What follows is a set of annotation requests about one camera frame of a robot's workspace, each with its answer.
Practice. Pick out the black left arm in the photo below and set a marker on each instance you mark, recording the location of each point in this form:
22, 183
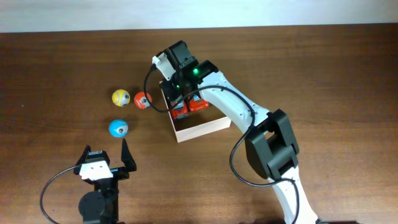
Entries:
100, 206

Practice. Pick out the blue face ball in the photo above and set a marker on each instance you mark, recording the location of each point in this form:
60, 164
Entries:
118, 128

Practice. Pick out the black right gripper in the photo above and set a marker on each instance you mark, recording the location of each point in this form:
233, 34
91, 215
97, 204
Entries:
170, 91

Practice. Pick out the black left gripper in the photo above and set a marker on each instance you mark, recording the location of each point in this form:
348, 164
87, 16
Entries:
121, 173

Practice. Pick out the red face ball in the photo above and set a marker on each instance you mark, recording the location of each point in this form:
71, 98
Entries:
142, 100

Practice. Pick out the yellow face ball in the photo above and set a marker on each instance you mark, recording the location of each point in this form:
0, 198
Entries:
121, 98

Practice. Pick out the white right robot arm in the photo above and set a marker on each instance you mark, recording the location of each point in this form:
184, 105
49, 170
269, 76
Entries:
271, 145

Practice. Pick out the red toy fire truck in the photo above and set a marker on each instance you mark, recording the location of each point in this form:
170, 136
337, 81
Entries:
196, 103

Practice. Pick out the white cardboard box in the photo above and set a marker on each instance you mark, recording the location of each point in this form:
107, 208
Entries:
199, 123

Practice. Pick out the red toy truck yellow crane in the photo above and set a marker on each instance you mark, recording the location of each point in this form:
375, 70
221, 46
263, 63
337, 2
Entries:
179, 110

